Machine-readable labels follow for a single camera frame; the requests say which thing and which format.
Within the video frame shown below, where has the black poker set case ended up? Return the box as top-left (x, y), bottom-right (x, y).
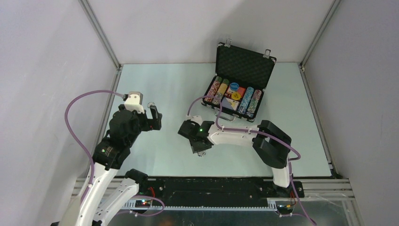
top-left (201, 39), bottom-right (277, 122)

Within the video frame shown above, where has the blue playing card deck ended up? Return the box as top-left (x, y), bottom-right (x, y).
top-left (222, 97), bottom-right (240, 111)

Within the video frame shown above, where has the yellow big blind button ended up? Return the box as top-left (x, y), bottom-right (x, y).
top-left (231, 92), bottom-right (241, 101)

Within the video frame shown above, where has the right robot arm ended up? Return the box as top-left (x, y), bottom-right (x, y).
top-left (147, 115), bottom-right (293, 197)

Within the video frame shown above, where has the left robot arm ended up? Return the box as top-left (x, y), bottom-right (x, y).
top-left (53, 91), bottom-right (162, 226)

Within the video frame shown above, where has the white poker chip front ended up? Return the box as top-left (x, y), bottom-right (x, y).
top-left (198, 151), bottom-right (206, 157)

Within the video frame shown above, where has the light blue chip stack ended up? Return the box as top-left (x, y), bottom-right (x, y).
top-left (237, 87), bottom-right (255, 114)

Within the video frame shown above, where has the red poker chip stack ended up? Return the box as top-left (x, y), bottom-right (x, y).
top-left (204, 76), bottom-right (222, 102)

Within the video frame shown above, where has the grey poker chip stack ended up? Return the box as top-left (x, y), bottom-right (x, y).
top-left (212, 79), bottom-right (230, 105)

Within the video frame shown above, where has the blue dealer button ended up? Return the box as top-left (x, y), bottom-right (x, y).
top-left (229, 82), bottom-right (239, 91)

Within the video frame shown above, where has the red card deck in case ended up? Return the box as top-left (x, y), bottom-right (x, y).
top-left (224, 87), bottom-right (246, 98)

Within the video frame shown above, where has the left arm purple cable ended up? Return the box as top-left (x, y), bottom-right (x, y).
top-left (64, 90), bottom-right (165, 218)

